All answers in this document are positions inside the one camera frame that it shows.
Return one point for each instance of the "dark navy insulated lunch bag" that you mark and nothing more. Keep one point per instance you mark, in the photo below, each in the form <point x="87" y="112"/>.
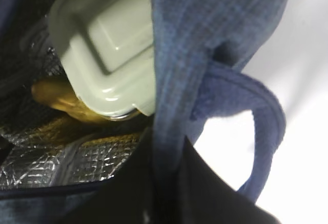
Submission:
<point x="239" y="132"/>

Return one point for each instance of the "green lidded glass lunch box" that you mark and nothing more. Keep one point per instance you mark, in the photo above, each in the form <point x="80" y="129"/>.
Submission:
<point x="106" y="48"/>

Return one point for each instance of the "yellow toy squash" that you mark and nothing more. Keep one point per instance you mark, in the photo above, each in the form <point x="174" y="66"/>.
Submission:
<point x="57" y="93"/>

